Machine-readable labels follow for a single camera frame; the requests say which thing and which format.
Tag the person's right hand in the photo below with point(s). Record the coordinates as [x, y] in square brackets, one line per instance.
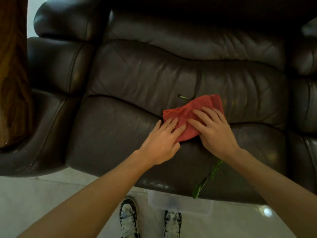
[218, 136]

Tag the person's left hand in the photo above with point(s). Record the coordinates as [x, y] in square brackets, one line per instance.
[158, 146]

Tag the person's left middle finger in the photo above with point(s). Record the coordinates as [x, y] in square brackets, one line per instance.
[172, 125]

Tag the person's right thumb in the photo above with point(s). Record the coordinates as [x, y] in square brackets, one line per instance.
[202, 141]

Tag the person's left thumb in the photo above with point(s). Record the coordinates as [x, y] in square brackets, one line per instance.
[176, 147]

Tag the person's right middle finger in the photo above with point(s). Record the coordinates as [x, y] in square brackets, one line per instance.
[200, 115]

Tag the person's right little finger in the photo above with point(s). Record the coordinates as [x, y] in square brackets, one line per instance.
[220, 115]

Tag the person's left little finger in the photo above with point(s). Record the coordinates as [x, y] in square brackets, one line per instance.
[156, 127]

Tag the red cleaning cloth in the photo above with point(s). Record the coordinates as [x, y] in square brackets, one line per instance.
[190, 109]

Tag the person's right forearm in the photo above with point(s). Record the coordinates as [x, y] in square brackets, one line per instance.
[270, 188]

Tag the person's left forearm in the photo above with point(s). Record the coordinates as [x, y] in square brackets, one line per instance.
[94, 198]

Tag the small green stem piece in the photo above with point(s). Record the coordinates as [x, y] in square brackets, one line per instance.
[182, 97]

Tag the green leafy plant stem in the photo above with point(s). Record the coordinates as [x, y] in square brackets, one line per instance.
[213, 171]

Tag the clear plastic container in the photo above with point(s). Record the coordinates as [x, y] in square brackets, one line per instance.
[178, 202]

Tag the dark brown leather sofa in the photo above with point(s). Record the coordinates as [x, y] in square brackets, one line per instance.
[138, 71]

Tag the person's right patterned shoe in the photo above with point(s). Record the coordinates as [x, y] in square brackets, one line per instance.
[172, 224]

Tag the person's patterned shoe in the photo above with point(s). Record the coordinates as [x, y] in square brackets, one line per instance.
[128, 218]
[172, 224]

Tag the person's left patterned shoe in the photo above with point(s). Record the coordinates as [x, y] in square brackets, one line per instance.
[128, 218]

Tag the brown wooden furniture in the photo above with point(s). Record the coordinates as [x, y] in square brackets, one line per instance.
[13, 71]

